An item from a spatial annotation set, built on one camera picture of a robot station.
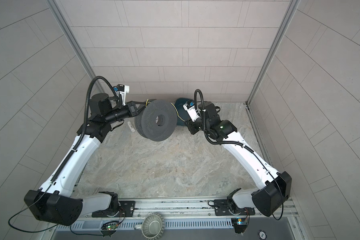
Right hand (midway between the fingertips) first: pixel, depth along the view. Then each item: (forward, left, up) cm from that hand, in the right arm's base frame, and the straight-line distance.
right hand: (186, 121), depth 73 cm
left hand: (+2, +16, +12) cm, 20 cm away
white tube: (+14, +36, -23) cm, 45 cm away
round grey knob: (-39, +18, -26) cm, 50 cm away
